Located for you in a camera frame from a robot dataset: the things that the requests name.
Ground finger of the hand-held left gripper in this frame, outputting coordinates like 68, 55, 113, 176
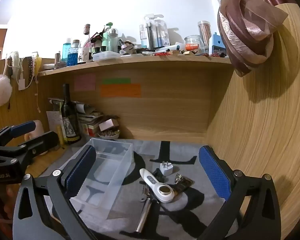
0, 120, 37, 146
0, 131, 59, 163

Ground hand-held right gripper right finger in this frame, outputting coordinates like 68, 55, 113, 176
197, 144, 282, 240

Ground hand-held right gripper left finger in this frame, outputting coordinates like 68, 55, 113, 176
13, 144, 97, 240

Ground gold metal hair clip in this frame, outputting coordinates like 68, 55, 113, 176
174, 174, 193, 186

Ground clear plastic storage box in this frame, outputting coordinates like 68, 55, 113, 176
57, 137, 133, 212

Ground white plug adapter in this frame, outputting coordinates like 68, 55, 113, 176
159, 160, 173, 177

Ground small black block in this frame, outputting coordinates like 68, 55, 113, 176
153, 169, 168, 183

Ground white handheld massager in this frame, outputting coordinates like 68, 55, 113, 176
139, 168, 175, 203

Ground silver metal tool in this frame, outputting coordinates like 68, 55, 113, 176
135, 181, 153, 233

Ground cream plastic bottle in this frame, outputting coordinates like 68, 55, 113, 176
25, 120, 44, 141

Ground white handwritten note paper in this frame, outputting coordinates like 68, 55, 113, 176
46, 110, 63, 133

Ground dark wine bottle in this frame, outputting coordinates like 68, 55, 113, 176
61, 84, 81, 144

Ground white fluffy pom pom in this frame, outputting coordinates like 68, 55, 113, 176
0, 75, 13, 107

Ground bowl of beads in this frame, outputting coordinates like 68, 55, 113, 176
99, 129, 120, 140

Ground stack of books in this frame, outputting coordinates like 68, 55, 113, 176
76, 104, 108, 138

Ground pale pink card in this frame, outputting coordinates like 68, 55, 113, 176
100, 118, 119, 132

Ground rolled printed paper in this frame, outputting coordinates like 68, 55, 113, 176
49, 98, 86, 111

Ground spotted hair band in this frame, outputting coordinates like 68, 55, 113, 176
27, 56, 36, 86

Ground grey mat with black letters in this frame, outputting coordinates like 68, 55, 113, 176
61, 139, 242, 240

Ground white fluffy scrunchie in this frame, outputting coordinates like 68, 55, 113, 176
9, 51, 21, 68

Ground pink sticky note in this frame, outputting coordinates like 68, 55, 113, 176
74, 74, 96, 92

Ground orange sticky note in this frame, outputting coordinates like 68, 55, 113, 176
100, 84, 142, 98

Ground teal bottle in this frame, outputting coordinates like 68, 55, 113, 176
62, 38, 72, 62

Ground blue liquid bottle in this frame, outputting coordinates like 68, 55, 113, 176
67, 40, 79, 67

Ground green sticky note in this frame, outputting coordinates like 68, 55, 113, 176
102, 78, 131, 84

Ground bottle with brown cap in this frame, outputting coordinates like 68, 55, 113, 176
82, 24, 91, 55

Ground clear lidded plastic container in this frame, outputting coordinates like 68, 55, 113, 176
92, 51, 122, 62

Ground wooden shelf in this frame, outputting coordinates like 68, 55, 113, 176
37, 54, 233, 77

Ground green pump bottle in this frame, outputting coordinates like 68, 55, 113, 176
101, 22, 113, 52

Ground clear bottle with silver cap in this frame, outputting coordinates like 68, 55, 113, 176
107, 29, 119, 53

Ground blue carton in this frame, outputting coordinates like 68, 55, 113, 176
209, 32, 222, 56

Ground glass jar with orange label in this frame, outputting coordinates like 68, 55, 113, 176
184, 35, 206, 54

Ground white tube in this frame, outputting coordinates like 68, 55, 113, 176
168, 44, 188, 52

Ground tall clear canister of sticks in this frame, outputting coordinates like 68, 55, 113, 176
197, 21, 212, 53

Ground pink brown scarf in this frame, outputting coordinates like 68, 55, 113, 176
190, 0, 289, 78

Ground toothbrush blister packs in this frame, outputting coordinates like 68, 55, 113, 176
139, 14, 170, 50

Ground white charger cable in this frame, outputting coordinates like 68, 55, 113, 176
5, 57, 38, 91

